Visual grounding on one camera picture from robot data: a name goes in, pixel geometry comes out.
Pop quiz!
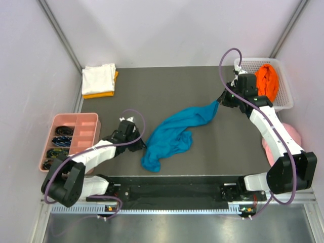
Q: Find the blue t shirt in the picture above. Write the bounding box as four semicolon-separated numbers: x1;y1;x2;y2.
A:
141;101;219;173

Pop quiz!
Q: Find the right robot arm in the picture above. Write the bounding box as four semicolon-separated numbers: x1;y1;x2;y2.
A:
217;72;317;200

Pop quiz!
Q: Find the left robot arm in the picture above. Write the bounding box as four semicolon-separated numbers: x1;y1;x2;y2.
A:
41;117;146;208

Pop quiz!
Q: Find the orange crumpled t shirt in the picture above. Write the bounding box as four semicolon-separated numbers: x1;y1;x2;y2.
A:
255;63;279;103

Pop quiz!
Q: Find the white perforated plastic basket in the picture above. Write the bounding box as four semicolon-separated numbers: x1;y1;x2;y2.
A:
240;58;294;112

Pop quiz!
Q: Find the pink compartment tray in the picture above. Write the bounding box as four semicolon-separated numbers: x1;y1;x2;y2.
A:
39;113;101;172

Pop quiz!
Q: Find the yellow folded t shirt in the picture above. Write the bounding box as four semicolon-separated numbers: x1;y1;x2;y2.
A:
82;70;118;99

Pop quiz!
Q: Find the white folded t shirt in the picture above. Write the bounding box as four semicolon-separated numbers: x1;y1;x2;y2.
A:
82;63;117;96

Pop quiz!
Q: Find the pink cap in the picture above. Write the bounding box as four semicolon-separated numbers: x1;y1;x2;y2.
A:
262;123;302;167

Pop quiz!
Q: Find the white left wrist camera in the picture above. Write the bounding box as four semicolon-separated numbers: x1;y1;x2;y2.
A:
119;116;135;125

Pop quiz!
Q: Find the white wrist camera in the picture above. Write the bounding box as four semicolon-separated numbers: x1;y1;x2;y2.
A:
119;116;135;125
233;64;248;81

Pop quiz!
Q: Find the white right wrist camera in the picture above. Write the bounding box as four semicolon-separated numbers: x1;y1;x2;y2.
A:
233;64;248;81

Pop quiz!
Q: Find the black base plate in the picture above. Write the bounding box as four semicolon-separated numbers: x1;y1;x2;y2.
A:
86;174;269;210

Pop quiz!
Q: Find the black coiled cable top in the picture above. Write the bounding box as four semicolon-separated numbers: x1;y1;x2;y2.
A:
55;126;74;136

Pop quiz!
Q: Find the blue coiled cable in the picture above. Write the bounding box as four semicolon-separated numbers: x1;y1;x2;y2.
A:
51;136;72;147

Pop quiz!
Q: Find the green black coiled cable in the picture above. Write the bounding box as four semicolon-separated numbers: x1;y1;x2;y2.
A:
46;148;69;158

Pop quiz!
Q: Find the grey slotted cable duct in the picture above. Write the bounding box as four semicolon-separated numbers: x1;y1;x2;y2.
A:
51;204;255;215

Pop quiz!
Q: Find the multicolour coiled cable bottom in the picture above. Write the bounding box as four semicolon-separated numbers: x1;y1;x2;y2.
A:
42;159;60;171

